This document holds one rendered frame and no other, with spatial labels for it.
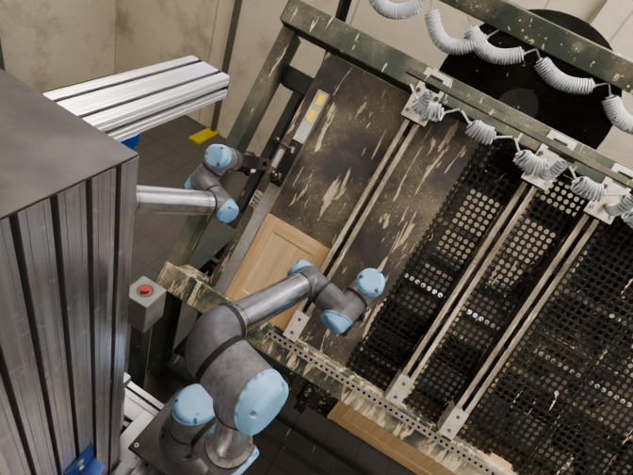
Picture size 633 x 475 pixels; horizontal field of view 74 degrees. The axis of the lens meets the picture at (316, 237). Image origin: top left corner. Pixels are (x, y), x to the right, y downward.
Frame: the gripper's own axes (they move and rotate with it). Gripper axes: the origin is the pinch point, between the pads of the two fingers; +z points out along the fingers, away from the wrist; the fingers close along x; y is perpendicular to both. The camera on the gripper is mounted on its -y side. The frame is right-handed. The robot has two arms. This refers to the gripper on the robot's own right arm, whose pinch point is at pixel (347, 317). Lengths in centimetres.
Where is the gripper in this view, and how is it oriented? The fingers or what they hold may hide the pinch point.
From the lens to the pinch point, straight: 145.2
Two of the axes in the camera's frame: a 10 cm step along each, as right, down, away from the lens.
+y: 5.3, -7.6, 3.8
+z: -0.9, 4.0, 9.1
